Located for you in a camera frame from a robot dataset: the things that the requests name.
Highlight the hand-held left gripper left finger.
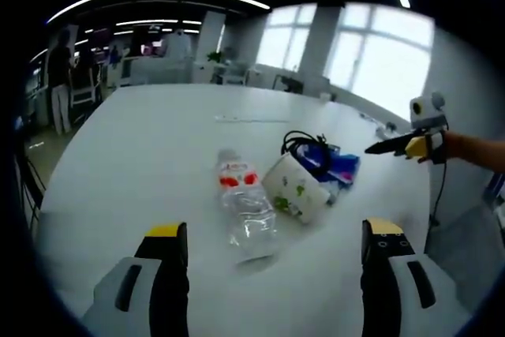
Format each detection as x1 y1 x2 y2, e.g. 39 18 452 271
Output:
81 222 191 337

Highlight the white table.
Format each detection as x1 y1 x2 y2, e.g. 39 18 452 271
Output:
35 83 473 337

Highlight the white printed tissue pack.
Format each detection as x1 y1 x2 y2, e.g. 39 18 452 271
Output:
261 154 333 225

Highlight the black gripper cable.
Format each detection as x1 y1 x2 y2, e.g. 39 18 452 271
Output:
428 161 449 227

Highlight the clear plastic water bottle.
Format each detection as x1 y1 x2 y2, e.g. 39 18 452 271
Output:
215 148 279 256

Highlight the black tripod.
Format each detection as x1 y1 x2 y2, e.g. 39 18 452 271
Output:
13 153 47 227

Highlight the blue plastic packet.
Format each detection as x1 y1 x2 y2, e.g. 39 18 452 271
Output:
301 144 361 204

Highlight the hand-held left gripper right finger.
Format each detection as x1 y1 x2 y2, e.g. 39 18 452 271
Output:
359 217 473 337

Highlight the white chair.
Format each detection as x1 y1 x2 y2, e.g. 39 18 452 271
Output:
69 61 104 111

